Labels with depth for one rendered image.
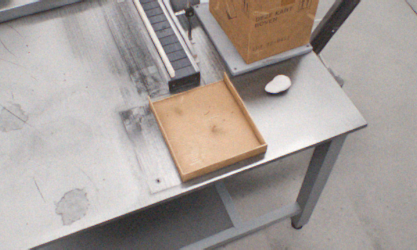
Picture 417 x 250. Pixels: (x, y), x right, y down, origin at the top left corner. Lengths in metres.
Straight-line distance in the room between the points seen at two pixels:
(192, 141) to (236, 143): 0.13
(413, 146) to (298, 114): 1.22
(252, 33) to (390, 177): 1.25
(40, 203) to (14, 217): 0.08
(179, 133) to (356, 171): 1.22
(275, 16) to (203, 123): 0.39
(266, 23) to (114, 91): 0.52
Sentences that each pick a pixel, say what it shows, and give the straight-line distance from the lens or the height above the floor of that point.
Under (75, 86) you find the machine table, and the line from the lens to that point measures 1.54.
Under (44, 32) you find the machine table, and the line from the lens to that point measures 1.75.
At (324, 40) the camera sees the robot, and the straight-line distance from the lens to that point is 2.12.
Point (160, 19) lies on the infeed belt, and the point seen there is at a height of 0.88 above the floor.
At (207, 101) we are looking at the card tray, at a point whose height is 0.83.
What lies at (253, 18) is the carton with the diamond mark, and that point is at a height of 1.05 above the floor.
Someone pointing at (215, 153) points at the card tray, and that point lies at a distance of 1.32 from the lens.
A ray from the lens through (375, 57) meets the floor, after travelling 2.91.
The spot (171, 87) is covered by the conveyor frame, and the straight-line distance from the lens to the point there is 1.45.
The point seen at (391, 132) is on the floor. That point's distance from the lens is 2.57.
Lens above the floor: 1.96
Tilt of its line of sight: 54 degrees down
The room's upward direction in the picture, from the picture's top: straight up
